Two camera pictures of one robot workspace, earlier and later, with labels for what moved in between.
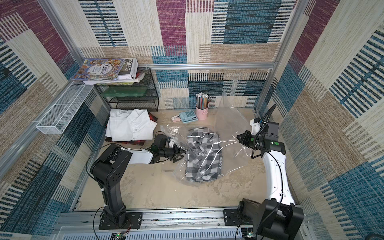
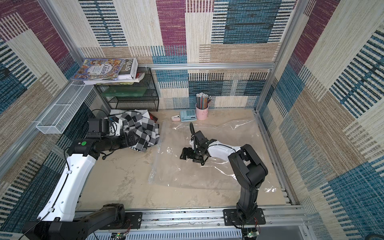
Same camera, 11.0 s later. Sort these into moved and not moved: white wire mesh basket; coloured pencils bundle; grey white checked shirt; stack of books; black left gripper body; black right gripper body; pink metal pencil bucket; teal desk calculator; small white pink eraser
Moved: black right gripper body; grey white checked shirt; black left gripper body
Not moved: white wire mesh basket; stack of books; pink metal pencil bucket; coloured pencils bundle; small white pink eraser; teal desk calculator
